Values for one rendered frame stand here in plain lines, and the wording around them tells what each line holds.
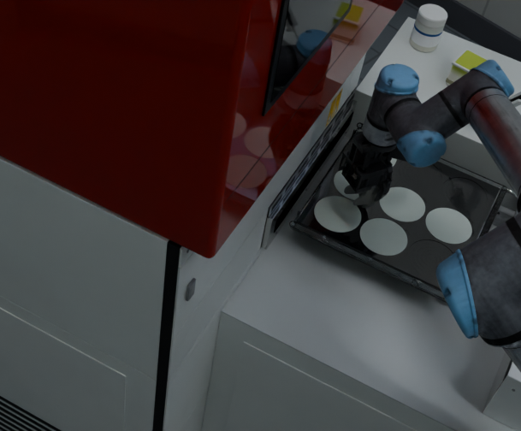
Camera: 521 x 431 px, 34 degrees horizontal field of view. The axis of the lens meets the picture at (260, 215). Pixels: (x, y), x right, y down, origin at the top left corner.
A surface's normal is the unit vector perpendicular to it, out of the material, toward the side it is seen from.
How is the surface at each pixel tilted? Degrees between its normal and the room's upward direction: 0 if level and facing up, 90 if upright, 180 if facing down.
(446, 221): 0
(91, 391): 90
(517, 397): 90
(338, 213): 1
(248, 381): 90
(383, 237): 0
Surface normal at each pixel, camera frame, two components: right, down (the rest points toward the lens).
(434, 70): 0.13, -0.66
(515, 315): 0.02, 0.35
